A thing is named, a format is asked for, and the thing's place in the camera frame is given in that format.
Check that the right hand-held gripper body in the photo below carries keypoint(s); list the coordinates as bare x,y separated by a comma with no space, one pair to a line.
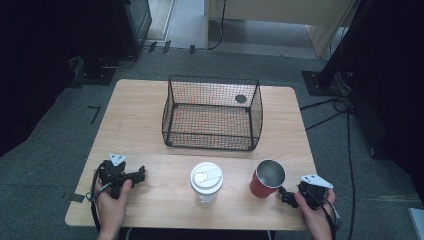
313,181

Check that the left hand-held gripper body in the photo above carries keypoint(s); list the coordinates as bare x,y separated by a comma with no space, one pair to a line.
113,173

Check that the red metal cup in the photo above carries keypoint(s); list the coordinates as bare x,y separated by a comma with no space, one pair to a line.
261,188

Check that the clear cup with white lid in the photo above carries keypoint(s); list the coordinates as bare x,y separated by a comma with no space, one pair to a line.
206,178

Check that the person's right hand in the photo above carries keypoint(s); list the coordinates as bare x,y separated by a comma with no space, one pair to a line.
316,220

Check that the person's left hand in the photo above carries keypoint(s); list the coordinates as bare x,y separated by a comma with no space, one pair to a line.
110,210

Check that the grey tape patch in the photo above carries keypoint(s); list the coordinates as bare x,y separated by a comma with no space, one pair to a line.
76,197

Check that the black tape corner mark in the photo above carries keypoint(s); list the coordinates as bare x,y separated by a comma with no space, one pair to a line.
96,113

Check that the black stand base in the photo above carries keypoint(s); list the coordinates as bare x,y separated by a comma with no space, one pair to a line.
95,75

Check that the round dark disc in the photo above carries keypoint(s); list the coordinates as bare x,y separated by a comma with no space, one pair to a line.
240,98

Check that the dark curtain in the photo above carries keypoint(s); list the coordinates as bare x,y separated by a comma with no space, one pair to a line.
396,83
30,66

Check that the dark cabinet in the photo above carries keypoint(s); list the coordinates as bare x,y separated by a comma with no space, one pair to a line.
136,20

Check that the light wooden desk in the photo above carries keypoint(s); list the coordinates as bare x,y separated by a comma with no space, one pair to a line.
283,10

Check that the black stand with base plate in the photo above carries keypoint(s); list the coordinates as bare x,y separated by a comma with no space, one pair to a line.
328,83

